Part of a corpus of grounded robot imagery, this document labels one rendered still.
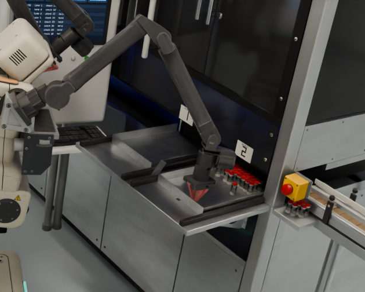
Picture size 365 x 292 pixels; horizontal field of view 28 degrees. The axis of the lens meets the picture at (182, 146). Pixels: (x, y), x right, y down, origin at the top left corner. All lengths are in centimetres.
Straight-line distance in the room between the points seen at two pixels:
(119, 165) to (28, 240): 120
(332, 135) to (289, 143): 24
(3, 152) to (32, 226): 137
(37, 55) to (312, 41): 91
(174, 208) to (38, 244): 141
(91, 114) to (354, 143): 115
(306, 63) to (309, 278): 107
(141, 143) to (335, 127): 78
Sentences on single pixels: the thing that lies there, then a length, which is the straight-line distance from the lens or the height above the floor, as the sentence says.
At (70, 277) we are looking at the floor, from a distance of 362.
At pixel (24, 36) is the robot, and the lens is 245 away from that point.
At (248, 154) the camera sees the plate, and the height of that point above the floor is 102.
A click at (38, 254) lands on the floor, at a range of 376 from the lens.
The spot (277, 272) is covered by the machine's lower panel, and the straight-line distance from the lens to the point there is 296.
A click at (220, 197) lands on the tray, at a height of 88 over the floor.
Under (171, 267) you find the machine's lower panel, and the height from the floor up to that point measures 32.
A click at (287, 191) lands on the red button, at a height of 100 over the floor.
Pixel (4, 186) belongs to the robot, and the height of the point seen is 83.
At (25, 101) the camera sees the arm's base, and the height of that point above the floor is 122.
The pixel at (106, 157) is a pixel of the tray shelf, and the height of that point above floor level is 88.
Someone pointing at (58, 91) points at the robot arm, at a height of 126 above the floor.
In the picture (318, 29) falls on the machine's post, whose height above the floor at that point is 156.
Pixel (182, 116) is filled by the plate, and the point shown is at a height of 101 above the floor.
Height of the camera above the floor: 215
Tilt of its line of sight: 25 degrees down
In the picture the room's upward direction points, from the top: 11 degrees clockwise
